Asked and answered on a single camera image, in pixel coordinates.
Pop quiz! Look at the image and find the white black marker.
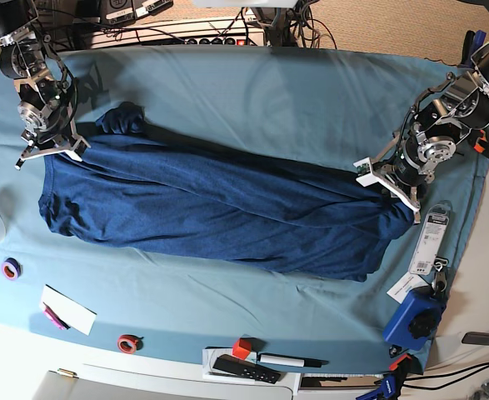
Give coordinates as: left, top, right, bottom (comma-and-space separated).
257, 352, 328, 368

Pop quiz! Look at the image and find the red tape roll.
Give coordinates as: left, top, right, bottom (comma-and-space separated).
117, 334, 142, 354

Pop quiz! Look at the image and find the white paper tag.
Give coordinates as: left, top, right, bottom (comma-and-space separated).
387, 272, 427, 303

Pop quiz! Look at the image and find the blue box with black knob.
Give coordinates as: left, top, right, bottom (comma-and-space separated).
382, 287, 447, 351

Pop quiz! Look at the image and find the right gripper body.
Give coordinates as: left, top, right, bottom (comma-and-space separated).
17, 99, 77, 146

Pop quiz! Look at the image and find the clear blister pack with label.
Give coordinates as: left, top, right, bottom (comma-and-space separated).
408, 201, 452, 276

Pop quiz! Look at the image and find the black phone device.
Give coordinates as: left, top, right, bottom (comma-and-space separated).
462, 332, 489, 346

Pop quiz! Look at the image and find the red cube block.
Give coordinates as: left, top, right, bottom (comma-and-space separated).
232, 337, 253, 360

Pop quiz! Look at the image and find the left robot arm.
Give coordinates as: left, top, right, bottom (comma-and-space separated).
382, 42, 489, 193

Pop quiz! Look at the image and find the blue orange bottom clamp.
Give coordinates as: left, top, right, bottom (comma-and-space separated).
356, 354, 419, 400

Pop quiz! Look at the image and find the purple tape roll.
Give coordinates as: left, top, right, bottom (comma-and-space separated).
1, 257, 22, 281

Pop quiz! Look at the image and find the white power strip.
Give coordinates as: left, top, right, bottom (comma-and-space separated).
82, 16, 266, 49

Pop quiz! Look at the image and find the white notepad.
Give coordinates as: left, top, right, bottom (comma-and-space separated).
39, 285, 97, 336

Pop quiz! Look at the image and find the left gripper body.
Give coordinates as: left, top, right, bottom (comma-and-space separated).
389, 137, 457, 192

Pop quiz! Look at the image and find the blue t-shirt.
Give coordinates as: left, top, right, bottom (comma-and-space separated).
39, 103, 414, 282

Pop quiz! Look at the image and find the blue black spring clamp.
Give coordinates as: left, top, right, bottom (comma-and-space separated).
459, 30, 487, 68

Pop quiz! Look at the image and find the black remote control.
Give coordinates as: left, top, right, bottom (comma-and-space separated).
212, 354, 282, 384

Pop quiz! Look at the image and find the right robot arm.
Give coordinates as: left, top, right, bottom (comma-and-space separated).
0, 1, 77, 148

